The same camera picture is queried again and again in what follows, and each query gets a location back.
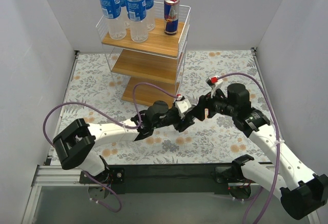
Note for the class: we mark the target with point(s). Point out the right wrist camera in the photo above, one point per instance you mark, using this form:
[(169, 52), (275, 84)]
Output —
[(215, 82)]

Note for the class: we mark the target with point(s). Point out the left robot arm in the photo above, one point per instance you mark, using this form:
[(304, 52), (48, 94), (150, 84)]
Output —
[(74, 145)]

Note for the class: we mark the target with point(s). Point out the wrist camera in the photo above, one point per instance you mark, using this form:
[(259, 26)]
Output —
[(183, 105), (215, 82)]

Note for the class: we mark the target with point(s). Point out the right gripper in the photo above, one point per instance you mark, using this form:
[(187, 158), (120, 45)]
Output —
[(206, 105)]

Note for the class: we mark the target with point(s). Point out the Red Bull can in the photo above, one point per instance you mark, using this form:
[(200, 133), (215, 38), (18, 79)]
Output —
[(171, 16)]

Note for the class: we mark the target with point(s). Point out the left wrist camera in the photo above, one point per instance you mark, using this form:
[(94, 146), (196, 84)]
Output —
[(183, 105)]

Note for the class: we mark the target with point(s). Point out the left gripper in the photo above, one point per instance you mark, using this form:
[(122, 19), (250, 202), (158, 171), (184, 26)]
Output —
[(177, 121)]

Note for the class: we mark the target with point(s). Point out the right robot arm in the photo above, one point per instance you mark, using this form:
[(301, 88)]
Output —
[(300, 190)]

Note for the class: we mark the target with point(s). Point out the white wire wooden shelf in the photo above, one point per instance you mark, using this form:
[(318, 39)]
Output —
[(153, 70)]

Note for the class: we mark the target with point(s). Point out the small Pocari Sweat bottle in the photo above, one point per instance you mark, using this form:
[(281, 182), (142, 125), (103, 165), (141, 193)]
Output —
[(137, 15)]

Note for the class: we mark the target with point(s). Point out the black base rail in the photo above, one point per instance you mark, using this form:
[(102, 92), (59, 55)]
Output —
[(179, 178)]

